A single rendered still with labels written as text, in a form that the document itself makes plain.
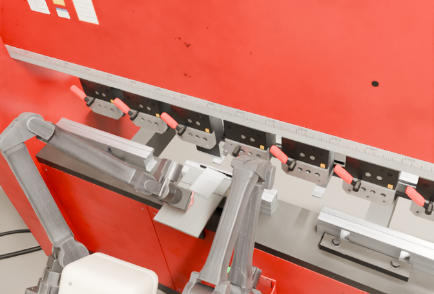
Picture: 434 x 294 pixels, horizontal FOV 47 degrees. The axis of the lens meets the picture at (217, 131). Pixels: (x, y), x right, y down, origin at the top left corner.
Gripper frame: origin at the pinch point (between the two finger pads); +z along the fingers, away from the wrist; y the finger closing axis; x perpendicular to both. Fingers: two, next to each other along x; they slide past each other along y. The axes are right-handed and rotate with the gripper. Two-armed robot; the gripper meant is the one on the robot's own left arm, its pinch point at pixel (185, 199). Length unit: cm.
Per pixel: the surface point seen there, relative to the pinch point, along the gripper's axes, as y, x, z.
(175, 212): 4.1, 5.2, 4.9
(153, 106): 18.1, -25.9, -12.4
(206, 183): 0.2, -8.3, 12.5
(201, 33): -7, -44, -43
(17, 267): 123, 68, 83
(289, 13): -33, -49, -52
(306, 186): -6, -35, 144
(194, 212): -2.0, 3.1, 6.2
